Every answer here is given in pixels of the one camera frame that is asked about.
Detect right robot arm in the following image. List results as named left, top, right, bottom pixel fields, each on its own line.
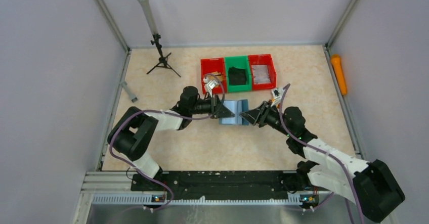
left=240, top=101, right=406, bottom=223

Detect black cards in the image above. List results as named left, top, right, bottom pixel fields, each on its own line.
left=228, top=67, right=247, bottom=86

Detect grey small tool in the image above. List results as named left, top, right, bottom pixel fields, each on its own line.
left=119, top=81, right=138, bottom=103

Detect green bin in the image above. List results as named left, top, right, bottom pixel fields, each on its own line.
left=224, top=56, right=251, bottom=93

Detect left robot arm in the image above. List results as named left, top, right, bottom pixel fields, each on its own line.
left=107, top=86, right=235, bottom=178

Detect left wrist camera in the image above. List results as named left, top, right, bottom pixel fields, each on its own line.
left=203, top=77, right=219, bottom=96

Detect red bin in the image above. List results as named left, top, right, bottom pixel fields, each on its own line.
left=247, top=54, right=277, bottom=91
left=200, top=58, right=228, bottom=93

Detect silver cards in bin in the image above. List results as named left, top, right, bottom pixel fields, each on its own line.
left=251, top=65, right=271, bottom=84

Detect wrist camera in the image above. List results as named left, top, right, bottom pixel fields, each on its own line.
left=203, top=77, right=219, bottom=96
left=271, top=87, right=284, bottom=98

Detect yellow toy block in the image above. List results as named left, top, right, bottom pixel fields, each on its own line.
left=268, top=97, right=281, bottom=107

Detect left red bin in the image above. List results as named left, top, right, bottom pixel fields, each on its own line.
left=200, top=58, right=228, bottom=93

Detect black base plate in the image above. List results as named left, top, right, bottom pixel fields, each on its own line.
left=131, top=170, right=315, bottom=200

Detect right red bin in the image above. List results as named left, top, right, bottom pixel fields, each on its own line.
left=247, top=54, right=277, bottom=91

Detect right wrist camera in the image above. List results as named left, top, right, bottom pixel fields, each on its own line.
left=271, top=87, right=284, bottom=98

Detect black tripod with grey tube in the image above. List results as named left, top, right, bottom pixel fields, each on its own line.
left=137, top=0, right=181, bottom=78

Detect blue card holder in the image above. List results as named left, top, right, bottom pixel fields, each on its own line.
left=219, top=99, right=249, bottom=126

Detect orange flashlight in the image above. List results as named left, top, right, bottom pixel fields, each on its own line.
left=330, top=54, right=348, bottom=96

